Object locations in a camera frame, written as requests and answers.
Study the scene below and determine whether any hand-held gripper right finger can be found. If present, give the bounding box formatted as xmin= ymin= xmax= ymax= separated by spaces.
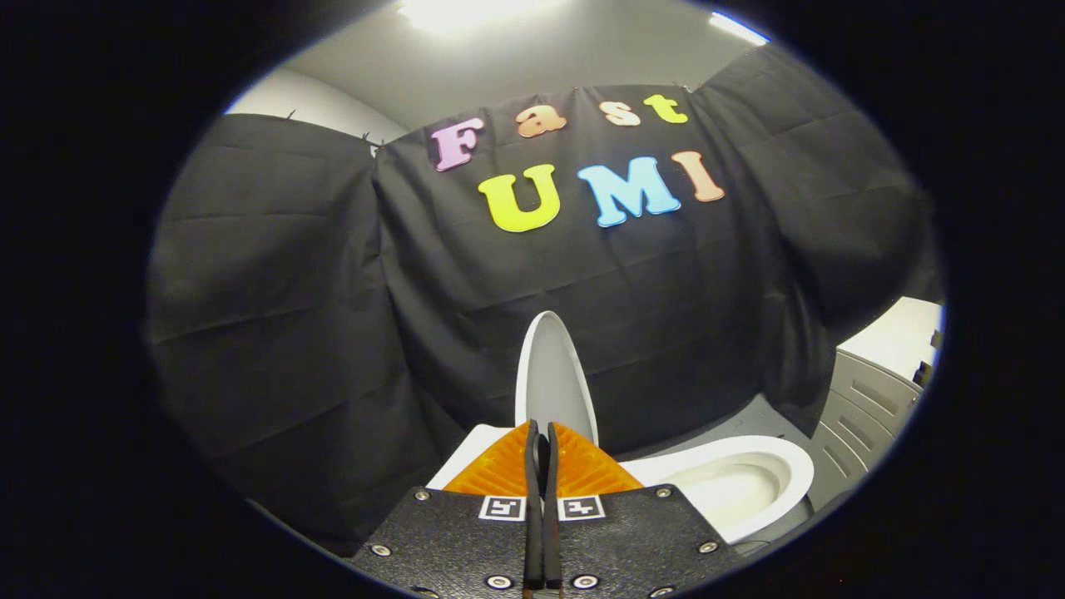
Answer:
xmin=545 ymin=422 xmax=750 ymax=598

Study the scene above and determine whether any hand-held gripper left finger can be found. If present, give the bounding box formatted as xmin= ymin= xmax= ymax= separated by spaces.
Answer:
xmin=348 ymin=420 xmax=543 ymax=598

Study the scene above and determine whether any white toilet lid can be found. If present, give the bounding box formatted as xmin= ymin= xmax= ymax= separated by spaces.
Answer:
xmin=514 ymin=310 xmax=600 ymax=446

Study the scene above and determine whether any white toilet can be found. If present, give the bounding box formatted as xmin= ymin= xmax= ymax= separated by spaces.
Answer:
xmin=426 ymin=424 xmax=815 ymax=546

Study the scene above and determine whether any black backdrop cloth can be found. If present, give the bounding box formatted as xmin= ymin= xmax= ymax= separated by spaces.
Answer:
xmin=146 ymin=42 xmax=945 ymax=554

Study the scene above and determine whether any white cabinet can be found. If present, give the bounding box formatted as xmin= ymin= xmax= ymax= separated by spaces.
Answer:
xmin=807 ymin=297 xmax=945 ymax=510

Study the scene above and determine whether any small ceiling light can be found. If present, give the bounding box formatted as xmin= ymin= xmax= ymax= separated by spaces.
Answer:
xmin=709 ymin=12 xmax=770 ymax=47

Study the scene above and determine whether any large ceiling light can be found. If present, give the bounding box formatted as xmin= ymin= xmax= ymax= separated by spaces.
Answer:
xmin=398 ymin=0 xmax=567 ymax=32

